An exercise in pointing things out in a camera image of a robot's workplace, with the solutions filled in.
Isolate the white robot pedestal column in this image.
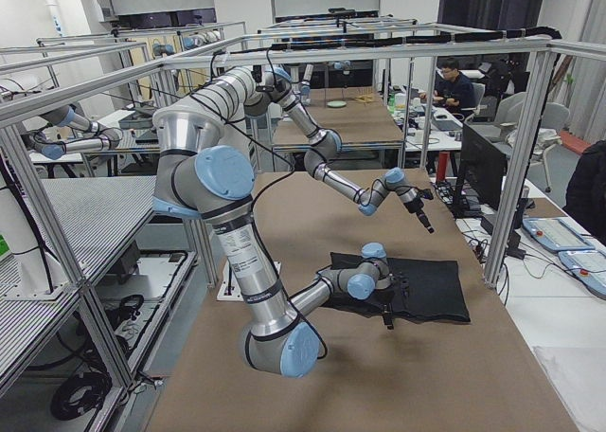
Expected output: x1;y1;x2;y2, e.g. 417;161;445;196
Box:
216;104;280;302

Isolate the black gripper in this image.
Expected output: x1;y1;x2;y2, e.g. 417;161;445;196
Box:
376;276;410;330
401;188;435;233

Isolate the blue teach pendant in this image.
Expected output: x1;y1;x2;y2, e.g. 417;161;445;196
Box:
558;250;606;299
522;217;595;253

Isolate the seated person dark jacket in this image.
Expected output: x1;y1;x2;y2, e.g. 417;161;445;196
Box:
434;58;475;117

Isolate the green plate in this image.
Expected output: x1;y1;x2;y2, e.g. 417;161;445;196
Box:
327;100;348;109

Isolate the aluminium frame post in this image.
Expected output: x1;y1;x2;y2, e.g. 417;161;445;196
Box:
484;49;558;290

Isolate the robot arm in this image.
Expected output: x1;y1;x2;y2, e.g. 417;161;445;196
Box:
152;105;391;378
190;66;434;232

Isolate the aluminium cage frame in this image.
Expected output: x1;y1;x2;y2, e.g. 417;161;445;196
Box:
1;27;605;384

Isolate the black computer monitor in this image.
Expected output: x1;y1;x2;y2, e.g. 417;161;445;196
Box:
455;125;508;210

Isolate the striped metal workbench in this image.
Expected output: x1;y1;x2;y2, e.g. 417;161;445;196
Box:
1;176;155;391

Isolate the black printed t-shirt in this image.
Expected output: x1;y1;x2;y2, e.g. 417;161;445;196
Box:
323;258;471;323

